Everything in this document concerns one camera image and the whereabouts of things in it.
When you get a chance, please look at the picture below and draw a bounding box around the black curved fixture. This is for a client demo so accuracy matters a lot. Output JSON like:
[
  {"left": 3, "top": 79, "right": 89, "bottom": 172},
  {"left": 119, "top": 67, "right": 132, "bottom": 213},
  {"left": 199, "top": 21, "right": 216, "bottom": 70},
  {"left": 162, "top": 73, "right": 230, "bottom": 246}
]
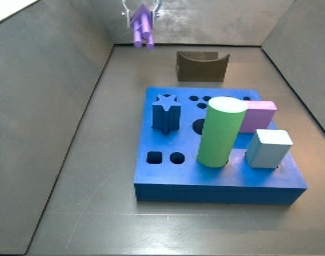
[{"left": 175, "top": 51, "right": 230, "bottom": 82}]

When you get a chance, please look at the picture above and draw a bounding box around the dark blue star peg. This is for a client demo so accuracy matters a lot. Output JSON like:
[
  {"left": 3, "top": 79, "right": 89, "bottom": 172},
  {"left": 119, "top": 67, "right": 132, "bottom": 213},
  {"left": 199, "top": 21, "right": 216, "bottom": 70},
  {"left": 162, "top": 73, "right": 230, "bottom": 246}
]
[{"left": 152, "top": 94, "right": 180, "bottom": 135}]

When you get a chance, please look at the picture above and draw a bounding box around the purple three prong object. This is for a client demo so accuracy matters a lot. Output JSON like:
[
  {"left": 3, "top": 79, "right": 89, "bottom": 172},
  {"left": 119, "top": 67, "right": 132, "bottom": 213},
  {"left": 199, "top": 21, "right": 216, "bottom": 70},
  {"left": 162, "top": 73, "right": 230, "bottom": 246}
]
[{"left": 129, "top": 4, "right": 154, "bottom": 50}]

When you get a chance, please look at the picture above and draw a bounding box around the pink rectangular block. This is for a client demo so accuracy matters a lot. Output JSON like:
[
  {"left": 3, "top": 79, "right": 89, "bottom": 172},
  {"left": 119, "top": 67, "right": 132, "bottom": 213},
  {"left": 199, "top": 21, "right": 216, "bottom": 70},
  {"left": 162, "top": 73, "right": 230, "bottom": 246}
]
[{"left": 239, "top": 101, "right": 276, "bottom": 133}]

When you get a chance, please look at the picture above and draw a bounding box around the blue shape sorter block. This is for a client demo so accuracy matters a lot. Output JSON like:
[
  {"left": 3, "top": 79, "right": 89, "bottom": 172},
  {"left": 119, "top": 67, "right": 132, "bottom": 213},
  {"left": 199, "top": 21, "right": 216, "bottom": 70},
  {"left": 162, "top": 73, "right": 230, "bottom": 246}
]
[{"left": 132, "top": 86, "right": 308, "bottom": 206}]

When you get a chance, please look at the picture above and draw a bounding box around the green cylinder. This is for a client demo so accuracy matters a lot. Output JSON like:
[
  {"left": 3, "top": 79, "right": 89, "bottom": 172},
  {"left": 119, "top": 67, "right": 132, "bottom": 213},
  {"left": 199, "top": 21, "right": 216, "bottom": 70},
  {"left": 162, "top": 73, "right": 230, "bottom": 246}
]
[{"left": 196, "top": 96, "right": 247, "bottom": 168}]

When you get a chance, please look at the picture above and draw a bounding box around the light blue rectangular block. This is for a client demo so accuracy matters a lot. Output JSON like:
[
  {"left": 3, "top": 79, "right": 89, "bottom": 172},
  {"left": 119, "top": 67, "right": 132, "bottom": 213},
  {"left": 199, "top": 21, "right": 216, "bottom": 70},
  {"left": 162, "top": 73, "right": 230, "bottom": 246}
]
[{"left": 244, "top": 129, "right": 292, "bottom": 169}]

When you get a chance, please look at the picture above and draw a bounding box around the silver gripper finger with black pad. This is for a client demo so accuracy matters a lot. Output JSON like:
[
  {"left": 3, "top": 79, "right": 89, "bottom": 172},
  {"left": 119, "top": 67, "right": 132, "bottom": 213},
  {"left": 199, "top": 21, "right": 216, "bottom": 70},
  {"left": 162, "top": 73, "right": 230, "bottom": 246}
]
[{"left": 120, "top": 0, "right": 131, "bottom": 28}]

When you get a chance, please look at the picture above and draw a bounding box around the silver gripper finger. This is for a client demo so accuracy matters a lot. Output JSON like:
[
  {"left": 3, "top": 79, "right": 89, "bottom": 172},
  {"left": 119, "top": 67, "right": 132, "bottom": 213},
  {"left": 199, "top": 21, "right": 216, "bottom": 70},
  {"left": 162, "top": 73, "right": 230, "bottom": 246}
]
[{"left": 151, "top": 0, "right": 162, "bottom": 19}]

